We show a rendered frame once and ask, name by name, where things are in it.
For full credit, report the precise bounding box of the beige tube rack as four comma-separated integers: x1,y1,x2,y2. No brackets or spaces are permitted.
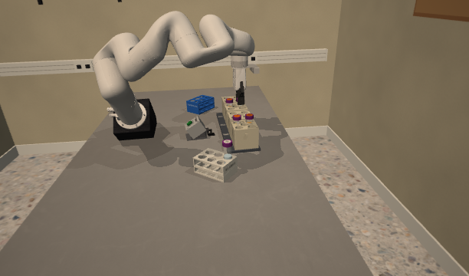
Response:
194,148,238,182

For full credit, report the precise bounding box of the blue tube rack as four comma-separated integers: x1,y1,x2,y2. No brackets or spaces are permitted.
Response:
187,95,215,114

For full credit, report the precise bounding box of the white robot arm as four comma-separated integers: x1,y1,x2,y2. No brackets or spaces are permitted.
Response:
93,11,260,130

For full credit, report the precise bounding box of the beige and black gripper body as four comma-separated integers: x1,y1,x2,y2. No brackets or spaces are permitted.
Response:
231,67,246,91

